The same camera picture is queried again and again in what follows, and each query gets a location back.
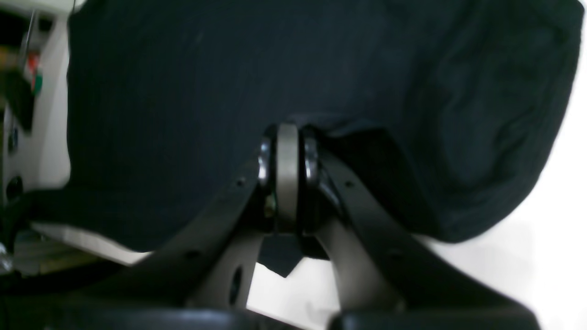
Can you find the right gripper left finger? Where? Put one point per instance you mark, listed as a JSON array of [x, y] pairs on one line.
[[205, 273]]

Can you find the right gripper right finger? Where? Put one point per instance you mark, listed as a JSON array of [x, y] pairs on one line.
[[380, 269]]

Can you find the black T-shirt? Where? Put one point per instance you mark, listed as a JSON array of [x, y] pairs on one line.
[[446, 109]]

